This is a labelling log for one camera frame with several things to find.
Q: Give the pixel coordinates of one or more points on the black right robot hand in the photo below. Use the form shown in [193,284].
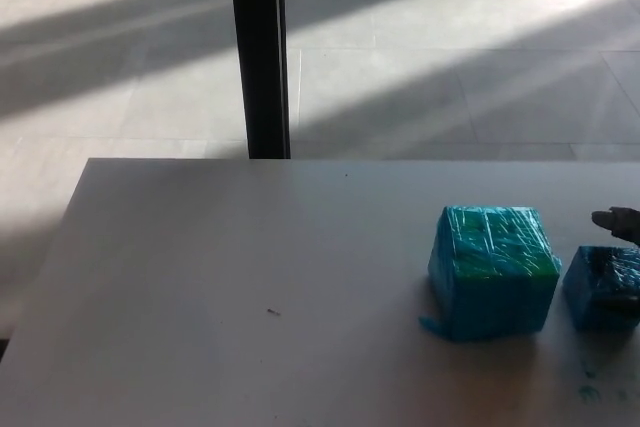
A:
[622,222]

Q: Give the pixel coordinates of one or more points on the small blue cube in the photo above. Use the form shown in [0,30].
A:
[590,282]

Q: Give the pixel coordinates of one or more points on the large blue wrapped cube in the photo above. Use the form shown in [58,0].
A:
[492,292]

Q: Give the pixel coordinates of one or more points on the black vertical post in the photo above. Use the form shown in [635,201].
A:
[260,52]

